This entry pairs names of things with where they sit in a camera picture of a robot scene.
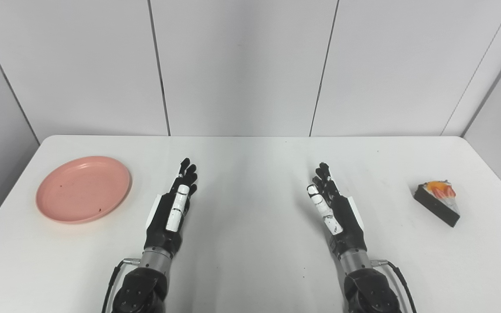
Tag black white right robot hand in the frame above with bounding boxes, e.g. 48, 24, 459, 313
307, 163, 367, 258

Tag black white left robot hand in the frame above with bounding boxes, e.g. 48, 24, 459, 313
144, 158, 198, 257

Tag pink round plate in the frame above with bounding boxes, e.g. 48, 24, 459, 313
36, 156, 132, 224

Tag chocolate cake slice with fruit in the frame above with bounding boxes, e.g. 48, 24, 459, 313
414, 180, 461, 228

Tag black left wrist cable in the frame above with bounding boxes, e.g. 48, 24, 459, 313
101, 258, 140, 313

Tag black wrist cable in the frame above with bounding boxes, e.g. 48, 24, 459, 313
101, 258, 140, 313
371, 260, 417, 313

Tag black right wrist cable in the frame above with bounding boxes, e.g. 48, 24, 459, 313
371, 260, 417, 313

